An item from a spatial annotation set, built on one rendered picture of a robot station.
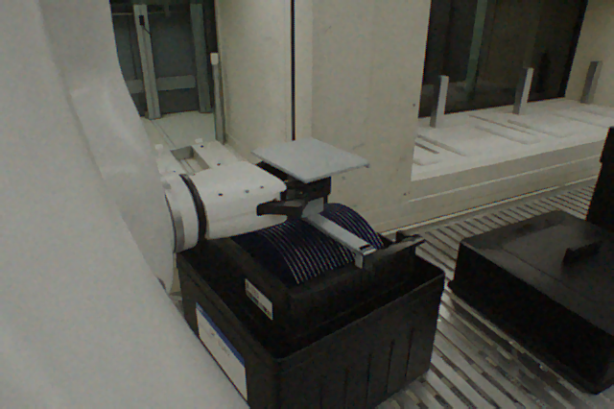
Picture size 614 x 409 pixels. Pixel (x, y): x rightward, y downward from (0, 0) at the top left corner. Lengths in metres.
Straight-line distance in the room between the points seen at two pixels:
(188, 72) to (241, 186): 1.24
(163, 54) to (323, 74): 0.96
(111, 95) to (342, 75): 0.52
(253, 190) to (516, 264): 0.50
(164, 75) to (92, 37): 1.31
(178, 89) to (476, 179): 1.05
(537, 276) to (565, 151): 0.72
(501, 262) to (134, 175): 0.63
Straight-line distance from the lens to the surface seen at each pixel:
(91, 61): 0.37
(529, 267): 0.83
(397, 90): 0.96
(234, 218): 0.47
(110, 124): 0.36
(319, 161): 0.54
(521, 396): 0.74
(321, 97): 0.80
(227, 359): 0.61
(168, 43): 1.67
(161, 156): 1.15
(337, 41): 0.80
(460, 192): 1.19
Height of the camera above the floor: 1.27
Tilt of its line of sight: 25 degrees down
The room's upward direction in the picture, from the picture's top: straight up
